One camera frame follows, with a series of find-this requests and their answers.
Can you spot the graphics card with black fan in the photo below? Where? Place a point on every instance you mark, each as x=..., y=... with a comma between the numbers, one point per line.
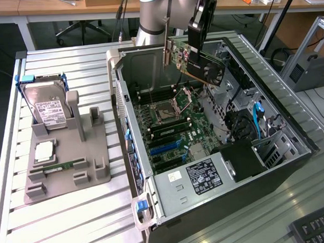
x=208, y=71

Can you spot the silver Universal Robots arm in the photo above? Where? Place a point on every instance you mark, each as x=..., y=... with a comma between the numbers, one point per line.
x=152, y=14

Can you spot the metal socket cover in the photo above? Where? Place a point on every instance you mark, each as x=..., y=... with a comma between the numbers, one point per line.
x=182, y=99

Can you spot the metal disk bay cage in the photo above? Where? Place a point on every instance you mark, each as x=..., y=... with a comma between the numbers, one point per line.
x=220, y=97

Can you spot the black RAM slot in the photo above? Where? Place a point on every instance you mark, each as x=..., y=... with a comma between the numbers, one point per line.
x=167, y=123
x=155, y=91
x=157, y=98

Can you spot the black tripod pole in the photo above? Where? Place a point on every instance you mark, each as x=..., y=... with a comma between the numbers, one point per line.
x=280, y=16

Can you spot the thin metal locking lever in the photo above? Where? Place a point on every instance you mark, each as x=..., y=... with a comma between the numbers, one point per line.
x=151, y=94

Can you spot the CPU socket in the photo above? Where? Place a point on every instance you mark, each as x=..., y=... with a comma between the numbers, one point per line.
x=165, y=113

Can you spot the green Dell motherboard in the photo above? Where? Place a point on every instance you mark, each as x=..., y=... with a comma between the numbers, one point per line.
x=144, y=114

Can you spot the dark RAM stick with label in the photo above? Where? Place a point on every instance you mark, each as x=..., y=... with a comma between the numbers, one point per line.
x=170, y=131

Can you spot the black expansion slot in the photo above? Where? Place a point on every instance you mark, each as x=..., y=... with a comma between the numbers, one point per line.
x=163, y=142
x=169, y=166

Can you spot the black office chair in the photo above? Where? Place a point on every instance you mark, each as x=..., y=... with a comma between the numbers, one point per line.
x=84, y=28

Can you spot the silver chipset heatsink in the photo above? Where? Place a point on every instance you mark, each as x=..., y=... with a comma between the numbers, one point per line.
x=199, y=152

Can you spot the blue expansion slot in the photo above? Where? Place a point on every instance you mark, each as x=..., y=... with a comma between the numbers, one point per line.
x=163, y=149

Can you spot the grey computer tower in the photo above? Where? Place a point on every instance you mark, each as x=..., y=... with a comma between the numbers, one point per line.
x=310, y=72

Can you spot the grey power supply unit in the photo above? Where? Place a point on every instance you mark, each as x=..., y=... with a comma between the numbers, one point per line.
x=178, y=196

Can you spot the open black PC case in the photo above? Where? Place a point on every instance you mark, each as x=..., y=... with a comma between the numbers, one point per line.
x=261, y=187

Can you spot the hard disk in blue caddy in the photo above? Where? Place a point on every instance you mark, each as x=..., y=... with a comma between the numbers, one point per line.
x=42, y=94

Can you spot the grey plastic parts rack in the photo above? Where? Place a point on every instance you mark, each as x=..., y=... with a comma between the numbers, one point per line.
x=66, y=141

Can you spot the blue case latch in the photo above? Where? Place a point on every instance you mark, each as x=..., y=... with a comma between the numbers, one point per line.
x=141, y=206

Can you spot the green RAM stick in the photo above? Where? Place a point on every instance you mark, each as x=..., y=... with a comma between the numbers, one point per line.
x=59, y=167

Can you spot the silver CPU chip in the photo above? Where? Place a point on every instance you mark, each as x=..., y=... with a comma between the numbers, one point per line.
x=43, y=152

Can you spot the black keyboard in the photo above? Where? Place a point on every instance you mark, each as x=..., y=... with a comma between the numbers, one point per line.
x=319, y=225

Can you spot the wooden desk white frame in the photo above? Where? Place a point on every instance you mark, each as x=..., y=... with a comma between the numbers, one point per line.
x=237, y=5
x=6, y=7

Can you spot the aluminium profile frame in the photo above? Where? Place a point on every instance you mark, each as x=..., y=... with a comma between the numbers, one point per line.
x=323, y=23

